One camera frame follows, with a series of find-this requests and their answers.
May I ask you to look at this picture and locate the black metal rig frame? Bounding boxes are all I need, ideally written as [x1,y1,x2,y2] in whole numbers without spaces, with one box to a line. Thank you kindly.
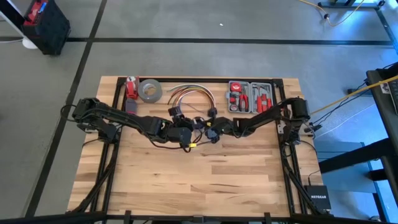
[0,76,398,224]

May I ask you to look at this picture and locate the black clamp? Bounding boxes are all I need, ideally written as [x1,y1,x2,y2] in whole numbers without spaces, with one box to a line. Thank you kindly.
[76,123,98,134]

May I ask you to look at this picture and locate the black network switch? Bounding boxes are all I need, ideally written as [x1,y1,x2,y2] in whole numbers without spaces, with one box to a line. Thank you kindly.
[303,184,332,211]

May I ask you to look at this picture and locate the grey duct tape roll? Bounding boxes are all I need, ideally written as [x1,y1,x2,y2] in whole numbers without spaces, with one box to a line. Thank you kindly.
[137,78,163,103]

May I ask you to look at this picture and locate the white post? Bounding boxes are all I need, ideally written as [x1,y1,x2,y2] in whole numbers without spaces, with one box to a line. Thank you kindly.
[0,0,39,50]

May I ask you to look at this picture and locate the red box on crate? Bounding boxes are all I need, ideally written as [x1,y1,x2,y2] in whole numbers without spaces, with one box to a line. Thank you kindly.
[24,0,48,26]

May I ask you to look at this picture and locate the bundle of coloured wires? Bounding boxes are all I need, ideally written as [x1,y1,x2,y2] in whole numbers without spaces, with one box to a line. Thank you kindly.
[167,83,217,114]

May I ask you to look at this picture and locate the black desk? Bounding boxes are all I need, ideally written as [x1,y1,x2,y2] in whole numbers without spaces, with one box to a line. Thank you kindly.
[318,60,398,200]

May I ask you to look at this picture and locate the black floor stand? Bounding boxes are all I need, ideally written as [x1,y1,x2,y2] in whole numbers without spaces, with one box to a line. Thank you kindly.
[317,0,386,9]

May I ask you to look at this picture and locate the black crate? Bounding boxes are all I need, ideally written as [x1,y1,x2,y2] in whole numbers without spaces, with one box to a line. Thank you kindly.
[21,0,72,56]

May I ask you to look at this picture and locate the yellow cable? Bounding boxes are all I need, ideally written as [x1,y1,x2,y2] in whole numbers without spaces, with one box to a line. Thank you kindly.
[310,74,398,116]
[298,0,365,27]

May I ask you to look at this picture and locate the red tape dispenser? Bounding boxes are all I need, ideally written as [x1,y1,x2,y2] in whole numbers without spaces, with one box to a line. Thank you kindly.
[124,76,141,100]

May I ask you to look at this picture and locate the red-handled pliers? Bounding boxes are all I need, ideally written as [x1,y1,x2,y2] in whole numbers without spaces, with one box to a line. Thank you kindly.
[238,86,249,112]

